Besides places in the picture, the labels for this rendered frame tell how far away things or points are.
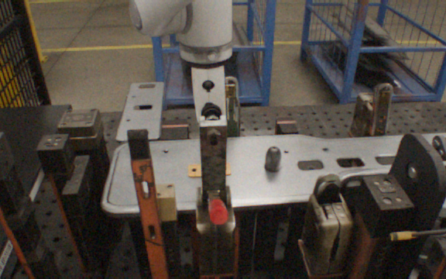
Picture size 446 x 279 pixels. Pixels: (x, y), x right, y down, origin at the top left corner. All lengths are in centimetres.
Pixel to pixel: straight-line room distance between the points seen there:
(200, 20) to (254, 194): 32
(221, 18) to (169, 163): 33
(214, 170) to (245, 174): 20
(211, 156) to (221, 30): 19
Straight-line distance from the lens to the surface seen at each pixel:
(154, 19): 51
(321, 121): 152
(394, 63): 371
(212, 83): 61
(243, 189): 71
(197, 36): 57
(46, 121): 94
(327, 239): 59
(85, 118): 85
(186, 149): 81
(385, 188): 57
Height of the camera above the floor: 147
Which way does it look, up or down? 34 degrees down
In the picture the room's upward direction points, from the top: straight up
